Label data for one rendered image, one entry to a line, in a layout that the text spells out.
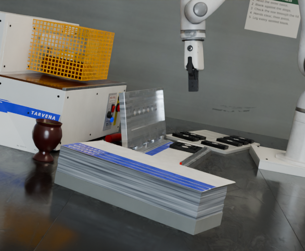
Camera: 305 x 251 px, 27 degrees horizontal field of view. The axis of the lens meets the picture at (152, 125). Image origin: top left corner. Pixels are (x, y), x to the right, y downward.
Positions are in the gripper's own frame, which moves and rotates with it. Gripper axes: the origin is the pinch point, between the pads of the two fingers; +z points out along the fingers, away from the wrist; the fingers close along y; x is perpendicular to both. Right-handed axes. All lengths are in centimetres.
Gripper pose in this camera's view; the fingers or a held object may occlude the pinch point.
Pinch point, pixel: (193, 85)
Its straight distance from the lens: 212.5
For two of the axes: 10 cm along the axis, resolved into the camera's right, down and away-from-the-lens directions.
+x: -9.6, -0.1, 2.9
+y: 2.9, -0.9, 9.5
